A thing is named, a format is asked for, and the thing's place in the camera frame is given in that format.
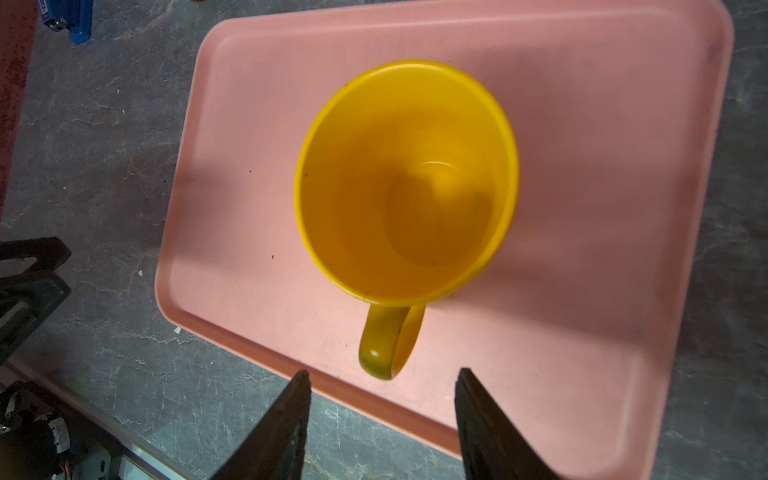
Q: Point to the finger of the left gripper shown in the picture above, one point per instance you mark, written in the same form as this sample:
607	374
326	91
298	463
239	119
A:
27	300
48	253

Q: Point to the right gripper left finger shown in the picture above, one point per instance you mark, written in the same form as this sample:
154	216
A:
275	448

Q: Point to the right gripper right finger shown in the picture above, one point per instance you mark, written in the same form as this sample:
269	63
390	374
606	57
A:
491	446

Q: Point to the pink plastic tray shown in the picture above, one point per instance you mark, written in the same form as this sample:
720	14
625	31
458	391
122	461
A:
572	327

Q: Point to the yellow mug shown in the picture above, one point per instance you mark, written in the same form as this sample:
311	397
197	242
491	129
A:
405	187

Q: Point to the blue lighter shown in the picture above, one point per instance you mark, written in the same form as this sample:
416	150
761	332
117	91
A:
75	16

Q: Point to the aluminium front rail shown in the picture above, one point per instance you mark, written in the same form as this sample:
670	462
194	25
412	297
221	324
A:
140	460

